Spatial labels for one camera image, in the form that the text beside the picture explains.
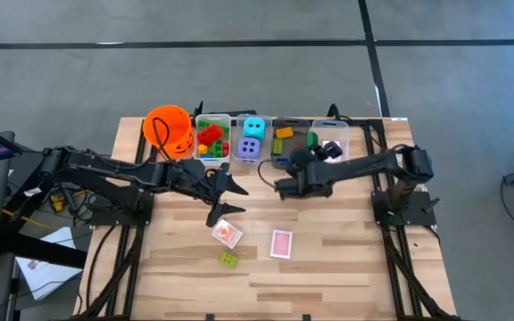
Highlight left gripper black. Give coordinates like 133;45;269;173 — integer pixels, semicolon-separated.
178;160;250;229

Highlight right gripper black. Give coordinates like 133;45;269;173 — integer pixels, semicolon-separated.
289;141;344;180

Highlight white purple card box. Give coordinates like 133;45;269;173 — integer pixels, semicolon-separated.
322;139;343;161

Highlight purple foam die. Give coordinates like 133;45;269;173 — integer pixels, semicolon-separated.
236;136;261;160

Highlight lime green rounded brick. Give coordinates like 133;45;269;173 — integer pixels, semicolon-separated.
219;251;240;269

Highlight big red toy block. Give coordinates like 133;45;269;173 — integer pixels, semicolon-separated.
196;123;225;147

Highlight teal foam die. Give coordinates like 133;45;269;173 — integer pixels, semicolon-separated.
243;117;267;143

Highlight clear plastic bin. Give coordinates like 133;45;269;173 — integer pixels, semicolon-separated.
309;119;351;174
234;113;275;169

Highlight black clamp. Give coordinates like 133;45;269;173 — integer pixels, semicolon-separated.
326;103;352;122

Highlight smoky grey plastic bin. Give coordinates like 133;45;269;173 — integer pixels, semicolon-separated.
269;117;311;172

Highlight pink playing card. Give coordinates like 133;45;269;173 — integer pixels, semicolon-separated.
269;228;294;260

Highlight white plastic bin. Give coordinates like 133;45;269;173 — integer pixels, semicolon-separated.
193;113;233;168

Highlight orange pumpkin face bucket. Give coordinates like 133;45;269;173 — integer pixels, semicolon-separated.
142;104;195;158

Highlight black clamp bar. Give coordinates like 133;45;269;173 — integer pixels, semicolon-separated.
193;100;258;118

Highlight yellow clamp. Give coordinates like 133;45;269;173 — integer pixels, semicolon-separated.
50;194;68;213

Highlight black stand beam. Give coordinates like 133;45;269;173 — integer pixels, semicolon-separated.
0;231;88;268

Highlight white paper sheets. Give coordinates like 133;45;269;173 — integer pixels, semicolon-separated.
15;226;84;300

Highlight black aluminium frame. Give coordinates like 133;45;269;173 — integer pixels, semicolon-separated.
72;116;160;321
358;116;463;321

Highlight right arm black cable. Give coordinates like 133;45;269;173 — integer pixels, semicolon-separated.
256;159;286;189

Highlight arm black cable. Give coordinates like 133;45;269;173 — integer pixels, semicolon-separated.
151;116;172;162
256;159;286;189

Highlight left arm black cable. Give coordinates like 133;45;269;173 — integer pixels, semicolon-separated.
151;116;172;162

